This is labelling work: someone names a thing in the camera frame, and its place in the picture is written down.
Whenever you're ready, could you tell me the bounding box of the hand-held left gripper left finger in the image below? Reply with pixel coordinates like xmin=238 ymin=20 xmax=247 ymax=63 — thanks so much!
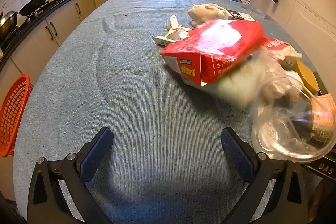
xmin=27 ymin=127 xmax=114 ymax=224

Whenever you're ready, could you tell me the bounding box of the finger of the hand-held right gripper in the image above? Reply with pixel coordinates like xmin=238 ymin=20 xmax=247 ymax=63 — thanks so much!
xmin=290 ymin=112 xmax=326 ymax=146

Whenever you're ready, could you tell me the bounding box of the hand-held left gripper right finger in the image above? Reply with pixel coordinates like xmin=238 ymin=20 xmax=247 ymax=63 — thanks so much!
xmin=220 ymin=127 xmax=308 ymax=224

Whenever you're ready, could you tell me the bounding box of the clear plastic cup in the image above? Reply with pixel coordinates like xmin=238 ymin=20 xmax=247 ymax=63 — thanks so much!
xmin=251 ymin=74 xmax=336 ymax=164

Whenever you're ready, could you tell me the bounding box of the red and white packet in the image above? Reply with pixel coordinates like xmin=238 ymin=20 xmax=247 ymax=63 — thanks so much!
xmin=264 ymin=38 xmax=302 ymax=67

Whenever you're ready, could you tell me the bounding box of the orange plastic basket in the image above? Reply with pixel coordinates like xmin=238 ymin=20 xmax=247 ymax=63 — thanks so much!
xmin=0 ymin=74 xmax=33 ymax=157

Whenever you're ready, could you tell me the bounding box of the red carton box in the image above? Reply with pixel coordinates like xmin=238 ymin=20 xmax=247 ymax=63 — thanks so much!
xmin=161 ymin=20 xmax=268 ymax=87

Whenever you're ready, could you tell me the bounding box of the jar with yellow lid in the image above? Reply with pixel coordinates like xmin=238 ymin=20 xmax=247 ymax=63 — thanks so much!
xmin=291 ymin=60 xmax=320 ymax=94

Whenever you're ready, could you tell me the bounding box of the blue tablecloth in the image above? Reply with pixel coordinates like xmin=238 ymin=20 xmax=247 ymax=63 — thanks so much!
xmin=13 ymin=0 xmax=328 ymax=224

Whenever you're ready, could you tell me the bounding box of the small black and white box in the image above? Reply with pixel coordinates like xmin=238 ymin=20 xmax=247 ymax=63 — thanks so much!
xmin=226 ymin=9 xmax=256 ymax=22

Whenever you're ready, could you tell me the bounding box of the flattened white carton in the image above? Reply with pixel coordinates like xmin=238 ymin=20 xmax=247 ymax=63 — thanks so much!
xmin=152 ymin=15 xmax=193 ymax=46

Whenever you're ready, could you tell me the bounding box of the crumpled white cloth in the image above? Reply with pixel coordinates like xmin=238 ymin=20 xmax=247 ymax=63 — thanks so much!
xmin=188 ymin=3 xmax=234 ymax=28

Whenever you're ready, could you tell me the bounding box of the metal cooking pot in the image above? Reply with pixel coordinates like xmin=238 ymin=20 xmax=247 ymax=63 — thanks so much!
xmin=0 ymin=11 xmax=19 ymax=38

